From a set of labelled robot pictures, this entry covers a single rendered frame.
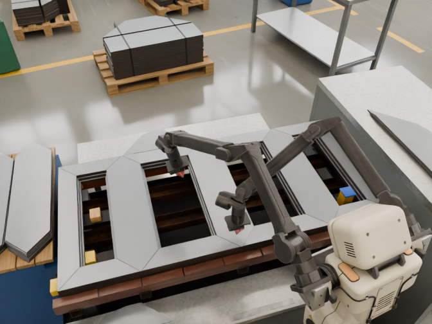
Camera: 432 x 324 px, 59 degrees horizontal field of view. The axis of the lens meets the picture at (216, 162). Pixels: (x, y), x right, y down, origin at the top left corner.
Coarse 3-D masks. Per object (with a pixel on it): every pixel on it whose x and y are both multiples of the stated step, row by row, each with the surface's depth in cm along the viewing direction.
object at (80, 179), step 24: (264, 144) 222; (144, 168) 211; (192, 168) 207; (336, 168) 212; (288, 192) 198; (360, 192) 196; (168, 264) 164; (192, 264) 169; (72, 288) 156; (96, 288) 161
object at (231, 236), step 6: (246, 228) 177; (252, 228) 177; (222, 234) 175; (228, 234) 175; (234, 234) 175; (240, 234) 175; (246, 234) 175; (228, 240) 172; (234, 240) 172; (240, 240) 173
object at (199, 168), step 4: (212, 160) 211; (216, 160) 211; (220, 160) 211; (192, 164) 208; (196, 164) 208; (200, 164) 208; (204, 164) 208; (208, 164) 208; (212, 164) 208; (216, 164) 208; (220, 164) 208; (224, 164) 208; (196, 168) 206; (200, 168) 206; (204, 168) 206; (208, 168) 206; (212, 168) 206; (216, 168) 206; (220, 168) 206; (196, 172) 204; (200, 172) 204
